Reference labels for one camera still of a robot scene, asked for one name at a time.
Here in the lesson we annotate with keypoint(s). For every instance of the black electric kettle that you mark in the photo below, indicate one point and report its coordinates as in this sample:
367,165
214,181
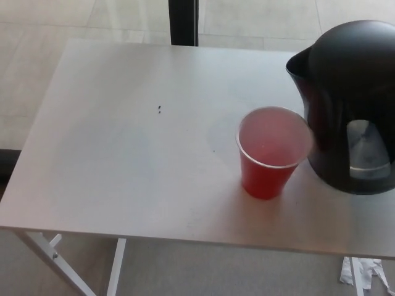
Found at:
333,92

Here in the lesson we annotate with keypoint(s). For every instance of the red plastic cup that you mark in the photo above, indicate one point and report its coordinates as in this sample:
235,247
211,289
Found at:
263,182

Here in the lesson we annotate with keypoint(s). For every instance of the white straight table leg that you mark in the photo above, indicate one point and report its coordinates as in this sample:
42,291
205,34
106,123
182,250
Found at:
357,277
117,268

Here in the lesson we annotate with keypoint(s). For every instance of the white slanted table leg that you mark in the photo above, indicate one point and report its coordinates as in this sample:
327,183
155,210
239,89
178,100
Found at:
52,257

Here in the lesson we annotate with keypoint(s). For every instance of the crumpled white paper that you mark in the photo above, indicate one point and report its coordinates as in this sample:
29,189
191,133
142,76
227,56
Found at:
371,269

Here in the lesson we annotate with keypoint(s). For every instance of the black vertical window post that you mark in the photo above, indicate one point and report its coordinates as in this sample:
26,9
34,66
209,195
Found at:
183,21

